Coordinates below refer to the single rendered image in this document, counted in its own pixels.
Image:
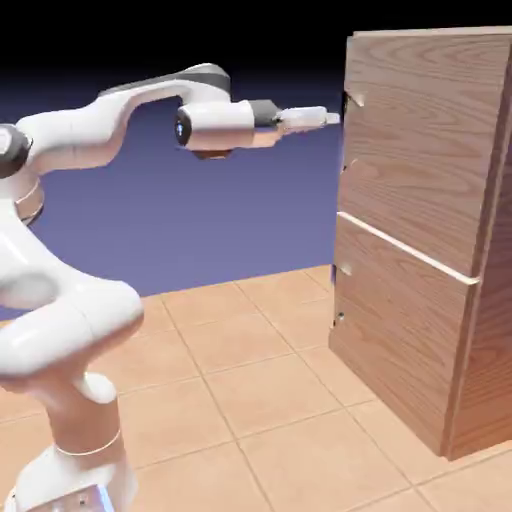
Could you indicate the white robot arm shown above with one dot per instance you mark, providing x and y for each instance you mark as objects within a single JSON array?
[{"x": 80, "y": 132}]

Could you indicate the small wooden cabinet door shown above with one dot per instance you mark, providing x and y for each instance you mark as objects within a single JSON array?
[{"x": 396, "y": 332}]

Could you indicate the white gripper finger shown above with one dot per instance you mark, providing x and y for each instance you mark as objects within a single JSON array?
[{"x": 333, "y": 118}]

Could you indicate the light wood cabinet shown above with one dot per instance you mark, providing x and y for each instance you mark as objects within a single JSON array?
[{"x": 424, "y": 240}]

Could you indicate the large wooden cabinet door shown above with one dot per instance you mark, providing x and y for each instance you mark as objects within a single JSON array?
[{"x": 416, "y": 160}]

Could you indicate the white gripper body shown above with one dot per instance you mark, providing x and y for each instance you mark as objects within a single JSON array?
[{"x": 302, "y": 117}]

